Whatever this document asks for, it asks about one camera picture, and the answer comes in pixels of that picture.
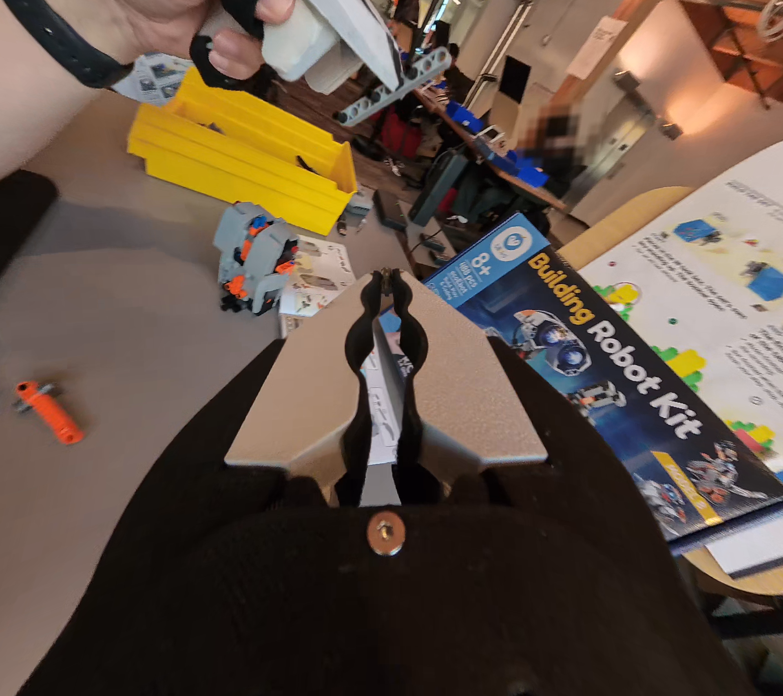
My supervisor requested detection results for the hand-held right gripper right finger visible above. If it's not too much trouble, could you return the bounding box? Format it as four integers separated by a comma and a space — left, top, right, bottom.
394, 268, 548, 506

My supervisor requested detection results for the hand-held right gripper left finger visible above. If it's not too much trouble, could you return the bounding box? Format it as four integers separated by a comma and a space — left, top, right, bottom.
223, 271, 381, 506

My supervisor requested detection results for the grey holed toy beam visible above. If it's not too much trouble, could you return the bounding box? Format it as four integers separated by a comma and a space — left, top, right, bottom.
333, 47, 453, 128

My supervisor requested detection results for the grey desk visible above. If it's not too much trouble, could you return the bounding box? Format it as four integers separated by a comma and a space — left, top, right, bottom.
0, 90, 466, 696

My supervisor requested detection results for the building instruction booklet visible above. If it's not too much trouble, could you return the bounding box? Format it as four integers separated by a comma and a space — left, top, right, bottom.
278, 235, 407, 467

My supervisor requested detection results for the blue robot kit box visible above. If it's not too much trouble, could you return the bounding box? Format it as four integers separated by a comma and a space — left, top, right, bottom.
379, 213, 783, 544

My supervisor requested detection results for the red bag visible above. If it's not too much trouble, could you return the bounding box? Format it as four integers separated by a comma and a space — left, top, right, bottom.
379, 115, 423, 158

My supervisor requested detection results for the grey toy robot model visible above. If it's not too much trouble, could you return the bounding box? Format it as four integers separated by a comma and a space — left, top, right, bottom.
212, 202, 301, 316

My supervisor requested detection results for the printed photo sheet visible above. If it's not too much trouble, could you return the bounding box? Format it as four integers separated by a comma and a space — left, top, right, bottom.
113, 52, 193, 108

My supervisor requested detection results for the yellow plastic bin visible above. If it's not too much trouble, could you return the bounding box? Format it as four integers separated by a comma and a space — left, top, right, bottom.
126, 66, 358, 237

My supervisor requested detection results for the dark grey flat device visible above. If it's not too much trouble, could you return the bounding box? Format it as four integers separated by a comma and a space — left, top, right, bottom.
409, 150, 469, 227

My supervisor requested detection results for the black power adapter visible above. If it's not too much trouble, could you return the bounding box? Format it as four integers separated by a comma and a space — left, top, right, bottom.
373, 189, 407, 232

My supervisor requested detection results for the long table with bins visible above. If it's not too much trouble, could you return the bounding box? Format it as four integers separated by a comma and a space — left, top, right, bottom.
413, 87, 570, 213

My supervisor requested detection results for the black wristband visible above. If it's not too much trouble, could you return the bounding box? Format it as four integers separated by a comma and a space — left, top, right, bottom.
0, 0, 135, 90

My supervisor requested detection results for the orange toothed toy part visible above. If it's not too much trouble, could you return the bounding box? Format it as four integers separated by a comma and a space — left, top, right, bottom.
12, 381, 85, 446

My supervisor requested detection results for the white paper sign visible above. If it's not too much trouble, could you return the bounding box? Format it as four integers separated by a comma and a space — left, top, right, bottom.
566, 16, 628, 80

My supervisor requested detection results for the large colourful instruction sheet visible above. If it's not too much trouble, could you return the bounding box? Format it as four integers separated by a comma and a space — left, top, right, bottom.
578, 140, 783, 483

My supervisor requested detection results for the black perforated panel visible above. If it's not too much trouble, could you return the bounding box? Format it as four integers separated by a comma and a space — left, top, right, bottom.
0, 170, 60, 276

